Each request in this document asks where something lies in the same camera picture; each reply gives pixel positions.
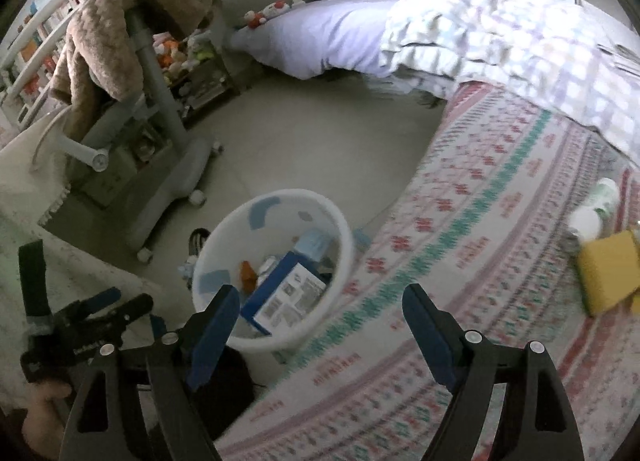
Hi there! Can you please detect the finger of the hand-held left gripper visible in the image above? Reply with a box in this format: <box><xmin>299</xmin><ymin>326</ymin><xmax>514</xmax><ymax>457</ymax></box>
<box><xmin>75</xmin><ymin>287</ymin><xmax>122</xmax><ymax>322</ymax></box>
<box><xmin>97</xmin><ymin>293</ymin><xmax>154</xmax><ymax>339</ymax></box>

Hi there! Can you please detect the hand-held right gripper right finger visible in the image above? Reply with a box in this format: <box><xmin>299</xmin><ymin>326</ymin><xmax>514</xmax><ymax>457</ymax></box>
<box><xmin>401</xmin><ymin>283</ymin><xmax>586</xmax><ymax>461</ymax></box>

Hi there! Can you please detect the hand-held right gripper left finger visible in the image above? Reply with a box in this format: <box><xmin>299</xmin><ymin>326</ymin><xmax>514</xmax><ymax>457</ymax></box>
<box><xmin>59</xmin><ymin>284</ymin><xmax>242</xmax><ymax>461</ymax></box>

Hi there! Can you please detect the blue box white label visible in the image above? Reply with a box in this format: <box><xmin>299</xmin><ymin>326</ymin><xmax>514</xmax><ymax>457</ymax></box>
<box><xmin>241</xmin><ymin>251</ymin><xmax>332</xmax><ymax>334</ymax></box>

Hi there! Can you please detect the light blue packet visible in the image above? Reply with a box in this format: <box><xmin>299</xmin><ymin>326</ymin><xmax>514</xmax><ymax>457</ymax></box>
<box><xmin>294</xmin><ymin>230</ymin><xmax>336</xmax><ymax>262</ymax></box>

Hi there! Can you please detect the white basket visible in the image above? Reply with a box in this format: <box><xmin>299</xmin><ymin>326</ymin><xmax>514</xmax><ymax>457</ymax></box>
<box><xmin>191</xmin><ymin>188</ymin><xmax>355</xmax><ymax>353</ymax></box>

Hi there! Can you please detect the person's left hand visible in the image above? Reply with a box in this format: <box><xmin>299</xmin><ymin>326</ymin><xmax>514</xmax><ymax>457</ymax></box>
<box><xmin>22</xmin><ymin>383</ymin><xmax>73</xmax><ymax>459</ymax></box>

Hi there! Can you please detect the dark cloth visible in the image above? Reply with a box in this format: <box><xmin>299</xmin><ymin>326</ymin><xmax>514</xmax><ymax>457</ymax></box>
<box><xmin>192</xmin><ymin>343</ymin><xmax>256</xmax><ymax>442</ymax></box>

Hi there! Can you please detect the black slipper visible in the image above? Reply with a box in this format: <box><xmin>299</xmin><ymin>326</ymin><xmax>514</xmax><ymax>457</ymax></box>
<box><xmin>189</xmin><ymin>227</ymin><xmax>213</xmax><ymax>262</ymax></box>

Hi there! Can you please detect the patterned bedsheet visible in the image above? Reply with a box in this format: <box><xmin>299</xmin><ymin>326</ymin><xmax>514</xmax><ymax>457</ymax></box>
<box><xmin>215</xmin><ymin>81</ymin><xmax>640</xmax><ymax>461</ymax></box>

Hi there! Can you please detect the white bottle green label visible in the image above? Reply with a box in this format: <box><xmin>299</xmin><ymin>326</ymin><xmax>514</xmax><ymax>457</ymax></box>
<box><xmin>567</xmin><ymin>177</ymin><xmax>621</xmax><ymax>247</ymax></box>

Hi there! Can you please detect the grey chair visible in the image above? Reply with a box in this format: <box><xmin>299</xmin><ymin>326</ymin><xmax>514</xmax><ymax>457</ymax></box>
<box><xmin>32</xmin><ymin>8</ymin><xmax>223</xmax><ymax>262</ymax></box>

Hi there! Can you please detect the dark nightstand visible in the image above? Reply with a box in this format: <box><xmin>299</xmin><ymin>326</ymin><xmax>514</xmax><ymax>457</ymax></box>
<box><xmin>165</xmin><ymin>31</ymin><xmax>241</xmax><ymax>116</ymax></box>

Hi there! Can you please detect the brown blanket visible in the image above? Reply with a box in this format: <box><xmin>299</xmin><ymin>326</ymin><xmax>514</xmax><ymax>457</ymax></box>
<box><xmin>50</xmin><ymin>0</ymin><xmax>216</xmax><ymax>139</ymax></box>

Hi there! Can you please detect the pile of plush toys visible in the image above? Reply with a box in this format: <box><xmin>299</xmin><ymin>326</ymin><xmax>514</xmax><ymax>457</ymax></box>
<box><xmin>152</xmin><ymin>28</ymin><xmax>216</xmax><ymax>84</ymax></box>

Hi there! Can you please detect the white bookshelf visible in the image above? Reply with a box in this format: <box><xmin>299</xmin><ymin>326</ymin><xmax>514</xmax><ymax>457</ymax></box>
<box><xmin>0</xmin><ymin>0</ymin><xmax>91</xmax><ymax>132</ymax></box>

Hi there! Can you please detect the checked quilt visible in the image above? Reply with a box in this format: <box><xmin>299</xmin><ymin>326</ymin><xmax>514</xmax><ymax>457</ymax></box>
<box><xmin>377</xmin><ymin>0</ymin><xmax>640</xmax><ymax>166</ymax></box>

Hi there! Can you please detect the red and white plush toy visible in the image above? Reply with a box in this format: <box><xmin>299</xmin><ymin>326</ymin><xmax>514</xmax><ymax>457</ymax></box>
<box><xmin>243</xmin><ymin>0</ymin><xmax>291</xmax><ymax>30</ymax></box>

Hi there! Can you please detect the purple bedsheet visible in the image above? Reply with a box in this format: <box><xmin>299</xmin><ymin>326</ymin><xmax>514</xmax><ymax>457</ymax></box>
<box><xmin>230</xmin><ymin>0</ymin><xmax>421</xmax><ymax>82</ymax></box>

